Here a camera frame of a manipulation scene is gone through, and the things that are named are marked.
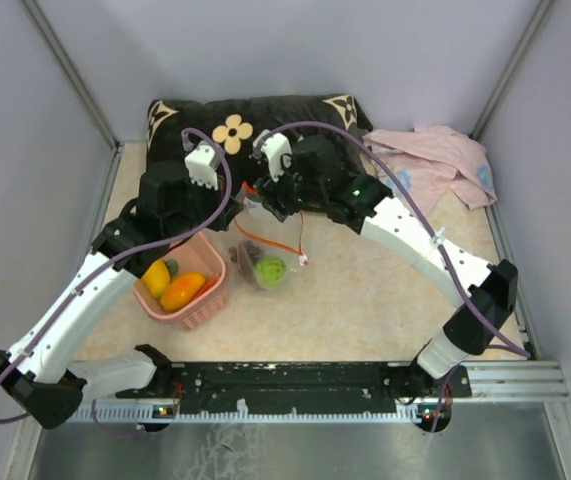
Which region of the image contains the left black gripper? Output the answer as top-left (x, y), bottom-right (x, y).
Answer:
top-left (164, 171), bottom-right (244, 241)

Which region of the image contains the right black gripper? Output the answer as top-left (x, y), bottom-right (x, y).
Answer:
top-left (254, 150), bottom-right (326, 222)

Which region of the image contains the purple grape bunch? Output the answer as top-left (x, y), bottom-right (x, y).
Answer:
top-left (228, 240), bottom-right (265, 266)

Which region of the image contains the clear zip top bag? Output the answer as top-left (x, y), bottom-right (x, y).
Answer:
top-left (229, 182), bottom-right (309, 291)

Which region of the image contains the green custard apple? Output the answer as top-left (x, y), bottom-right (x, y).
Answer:
top-left (254, 255), bottom-right (287, 289)

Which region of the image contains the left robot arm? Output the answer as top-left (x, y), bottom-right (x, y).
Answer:
top-left (0, 158), bottom-right (238, 429)

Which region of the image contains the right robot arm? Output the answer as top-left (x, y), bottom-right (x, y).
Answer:
top-left (253, 134), bottom-right (518, 396)

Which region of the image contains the pink plastic basket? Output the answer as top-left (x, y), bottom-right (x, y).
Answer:
top-left (133, 233), bottom-right (228, 331)

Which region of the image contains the yellow lemon fruit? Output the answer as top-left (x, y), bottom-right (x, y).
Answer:
top-left (141, 259), bottom-right (171, 299)

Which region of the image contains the orange mango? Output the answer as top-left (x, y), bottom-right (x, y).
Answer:
top-left (159, 272), bottom-right (206, 313)

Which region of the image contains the orange carrot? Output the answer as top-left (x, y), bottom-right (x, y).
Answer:
top-left (193, 275), bottom-right (220, 300)

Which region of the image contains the black floral pillow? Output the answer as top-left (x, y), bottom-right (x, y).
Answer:
top-left (146, 94), bottom-right (373, 183)

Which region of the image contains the pink printed cloth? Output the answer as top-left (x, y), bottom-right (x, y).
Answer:
top-left (364, 126), bottom-right (497, 215)

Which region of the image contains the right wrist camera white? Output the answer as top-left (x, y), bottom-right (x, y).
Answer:
top-left (253, 130), bottom-right (292, 182)

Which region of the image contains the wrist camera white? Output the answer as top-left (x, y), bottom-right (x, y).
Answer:
top-left (185, 141), bottom-right (220, 191)
top-left (253, 130), bottom-right (292, 182)

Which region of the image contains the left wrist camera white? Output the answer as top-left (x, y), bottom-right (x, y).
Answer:
top-left (185, 141), bottom-right (220, 191)

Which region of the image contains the aluminium frame post left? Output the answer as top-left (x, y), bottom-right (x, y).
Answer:
top-left (19, 0), bottom-right (120, 151)

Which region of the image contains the aluminium frame post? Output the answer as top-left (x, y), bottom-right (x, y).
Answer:
top-left (470, 0), bottom-right (556, 142)
top-left (19, 0), bottom-right (120, 151)

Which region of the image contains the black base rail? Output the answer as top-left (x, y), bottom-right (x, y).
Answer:
top-left (114, 359), bottom-right (472, 416)

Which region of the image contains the aluminium frame post right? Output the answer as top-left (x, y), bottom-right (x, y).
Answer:
top-left (470, 0), bottom-right (556, 142)

